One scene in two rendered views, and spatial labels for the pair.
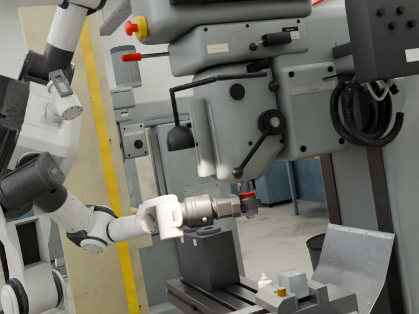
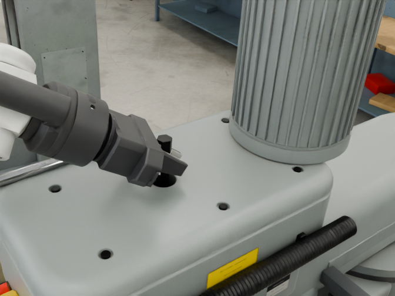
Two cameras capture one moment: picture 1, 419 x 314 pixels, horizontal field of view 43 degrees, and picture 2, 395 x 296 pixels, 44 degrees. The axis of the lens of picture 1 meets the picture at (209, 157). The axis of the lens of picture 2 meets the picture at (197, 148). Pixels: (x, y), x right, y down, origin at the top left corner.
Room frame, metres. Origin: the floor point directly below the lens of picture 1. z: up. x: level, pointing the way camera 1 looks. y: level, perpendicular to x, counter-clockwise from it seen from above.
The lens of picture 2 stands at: (0.96, 0.02, 2.31)
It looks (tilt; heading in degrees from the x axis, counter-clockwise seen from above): 33 degrees down; 345
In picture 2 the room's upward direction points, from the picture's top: 4 degrees clockwise
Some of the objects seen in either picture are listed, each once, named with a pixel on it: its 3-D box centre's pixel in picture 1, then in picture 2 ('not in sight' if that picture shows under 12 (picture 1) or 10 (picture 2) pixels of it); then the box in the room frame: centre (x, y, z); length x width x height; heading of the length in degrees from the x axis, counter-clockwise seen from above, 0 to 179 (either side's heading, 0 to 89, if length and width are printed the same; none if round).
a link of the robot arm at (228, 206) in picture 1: (217, 209); not in sight; (1.50, 0.00, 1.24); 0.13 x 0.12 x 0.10; 5
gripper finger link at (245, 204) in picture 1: (250, 204); not in sight; (1.47, -0.09, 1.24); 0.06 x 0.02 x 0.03; 95
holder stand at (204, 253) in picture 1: (206, 254); not in sight; (1.89, 0.07, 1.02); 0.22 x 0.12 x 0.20; 29
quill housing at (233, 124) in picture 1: (237, 123); not in sight; (1.50, -0.09, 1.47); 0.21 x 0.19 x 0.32; 23
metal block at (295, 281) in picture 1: (293, 283); not in sight; (1.34, -0.16, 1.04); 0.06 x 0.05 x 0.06; 21
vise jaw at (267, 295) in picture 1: (275, 299); not in sight; (1.32, -0.11, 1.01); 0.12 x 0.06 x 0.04; 21
